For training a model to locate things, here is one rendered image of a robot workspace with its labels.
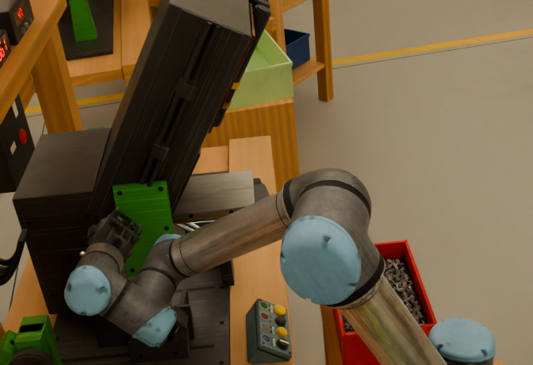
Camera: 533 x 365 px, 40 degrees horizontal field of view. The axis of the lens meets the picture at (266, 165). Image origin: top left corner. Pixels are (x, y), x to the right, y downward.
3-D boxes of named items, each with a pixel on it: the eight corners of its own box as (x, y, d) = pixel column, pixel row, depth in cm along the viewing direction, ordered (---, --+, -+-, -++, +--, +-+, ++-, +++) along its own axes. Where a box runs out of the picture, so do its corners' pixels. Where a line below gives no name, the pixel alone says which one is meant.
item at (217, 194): (253, 180, 185) (252, 170, 183) (255, 217, 171) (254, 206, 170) (98, 196, 185) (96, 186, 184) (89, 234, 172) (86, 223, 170)
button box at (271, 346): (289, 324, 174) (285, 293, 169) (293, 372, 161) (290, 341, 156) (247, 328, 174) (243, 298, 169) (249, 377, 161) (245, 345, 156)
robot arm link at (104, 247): (103, 297, 133) (66, 270, 132) (109, 286, 137) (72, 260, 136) (128, 267, 131) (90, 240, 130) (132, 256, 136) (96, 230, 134)
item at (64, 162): (136, 234, 204) (112, 126, 187) (124, 309, 178) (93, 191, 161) (70, 240, 204) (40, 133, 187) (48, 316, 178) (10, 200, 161)
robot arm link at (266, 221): (354, 130, 118) (141, 232, 143) (343, 169, 109) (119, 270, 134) (392, 182, 122) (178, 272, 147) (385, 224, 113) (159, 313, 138)
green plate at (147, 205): (182, 257, 169) (170, 170, 163) (179, 272, 161) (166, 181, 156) (132, 262, 169) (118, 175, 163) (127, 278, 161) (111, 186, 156)
